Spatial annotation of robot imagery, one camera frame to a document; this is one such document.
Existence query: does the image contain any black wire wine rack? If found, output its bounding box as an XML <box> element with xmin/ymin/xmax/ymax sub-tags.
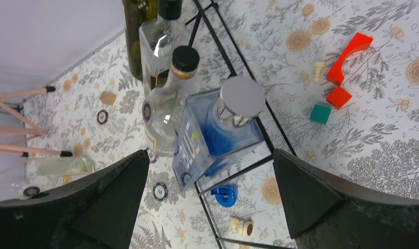
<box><xmin>177</xmin><ymin>1</ymin><xmax>297</xmax><ymax>248</ymax></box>

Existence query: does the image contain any cream chess pawn far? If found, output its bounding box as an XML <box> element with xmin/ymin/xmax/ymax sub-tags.
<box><xmin>312</xmin><ymin>61</ymin><xmax>326</xmax><ymax>83</ymax></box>

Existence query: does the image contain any pink music stand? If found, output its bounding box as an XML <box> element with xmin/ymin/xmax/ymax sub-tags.
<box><xmin>0</xmin><ymin>86</ymin><xmax>73</xmax><ymax>158</ymax></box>

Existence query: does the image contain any poker chip middle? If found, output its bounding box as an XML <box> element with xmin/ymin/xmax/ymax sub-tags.
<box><xmin>145</xmin><ymin>147</ymin><xmax>159</xmax><ymax>164</ymax></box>

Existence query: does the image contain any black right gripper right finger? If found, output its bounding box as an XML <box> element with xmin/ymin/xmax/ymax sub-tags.
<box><xmin>273</xmin><ymin>149</ymin><xmax>419</xmax><ymax>248</ymax></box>

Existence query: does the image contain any clear round bottle gold label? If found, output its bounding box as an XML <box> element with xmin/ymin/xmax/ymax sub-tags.
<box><xmin>142</xmin><ymin>46</ymin><xmax>200</xmax><ymax>157</ymax></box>

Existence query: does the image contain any blue arch toy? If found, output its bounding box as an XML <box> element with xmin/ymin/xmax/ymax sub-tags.
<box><xmin>211</xmin><ymin>185</ymin><xmax>238</xmax><ymax>208</ymax></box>

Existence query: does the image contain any red arch block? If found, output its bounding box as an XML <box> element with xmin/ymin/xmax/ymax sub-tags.
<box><xmin>326</xmin><ymin>32</ymin><xmax>373</xmax><ymax>86</ymax></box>

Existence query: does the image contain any blue square glass bottle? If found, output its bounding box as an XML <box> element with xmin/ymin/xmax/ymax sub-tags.
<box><xmin>172</xmin><ymin>76</ymin><xmax>266</xmax><ymax>192</ymax></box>

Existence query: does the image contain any dark green wine bottle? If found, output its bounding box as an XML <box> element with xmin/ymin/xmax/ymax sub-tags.
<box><xmin>122</xmin><ymin>0</ymin><xmax>158</xmax><ymax>80</ymax></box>

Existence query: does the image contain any clear bottle blue gold emblem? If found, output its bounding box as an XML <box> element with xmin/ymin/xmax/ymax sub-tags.
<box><xmin>9</xmin><ymin>157</ymin><xmax>95</xmax><ymax>199</ymax></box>

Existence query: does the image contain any red cube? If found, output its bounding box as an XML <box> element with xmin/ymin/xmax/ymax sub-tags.
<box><xmin>326</xmin><ymin>86</ymin><xmax>352</xmax><ymax>109</ymax></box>

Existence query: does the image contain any clear square bottle black cap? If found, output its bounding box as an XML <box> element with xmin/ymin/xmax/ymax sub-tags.
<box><xmin>139</xmin><ymin>0</ymin><xmax>191</xmax><ymax>96</ymax></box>

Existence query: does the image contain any cream chess piece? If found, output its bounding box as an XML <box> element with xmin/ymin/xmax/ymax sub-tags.
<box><xmin>230</xmin><ymin>217</ymin><xmax>254</xmax><ymax>236</ymax></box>

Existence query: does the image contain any poker chip far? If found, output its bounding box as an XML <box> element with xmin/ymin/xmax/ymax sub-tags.
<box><xmin>96</xmin><ymin>109</ymin><xmax>109</xmax><ymax>125</ymax></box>

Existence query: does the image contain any teal cube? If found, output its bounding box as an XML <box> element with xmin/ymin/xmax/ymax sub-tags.
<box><xmin>310</xmin><ymin>104</ymin><xmax>332</xmax><ymax>125</ymax></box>

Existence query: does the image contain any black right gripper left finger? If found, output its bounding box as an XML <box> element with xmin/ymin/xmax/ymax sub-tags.
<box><xmin>0</xmin><ymin>150</ymin><xmax>149</xmax><ymax>248</ymax></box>

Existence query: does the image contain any poker chip near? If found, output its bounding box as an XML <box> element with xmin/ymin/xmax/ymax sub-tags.
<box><xmin>152</xmin><ymin>182</ymin><xmax>169</xmax><ymax>201</ymax></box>

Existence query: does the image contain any wooden cube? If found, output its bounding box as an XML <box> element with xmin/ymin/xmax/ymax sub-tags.
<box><xmin>99</xmin><ymin>91</ymin><xmax>117</xmax><ymax>106</ymax></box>

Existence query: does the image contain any poker chip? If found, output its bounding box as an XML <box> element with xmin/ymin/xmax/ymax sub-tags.
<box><xmin>152</xmin><ymin>182</ymin><xmax>169</xmax><ymax>201</ymax></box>
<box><xmin>96</xmin><ymin>109</ymin><xmax>109</xmax><ymax>125</ymax></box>
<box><xmin>145</xmin><ymin>147</ymin><xmax>159</xmax><ymax>164</ymax></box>

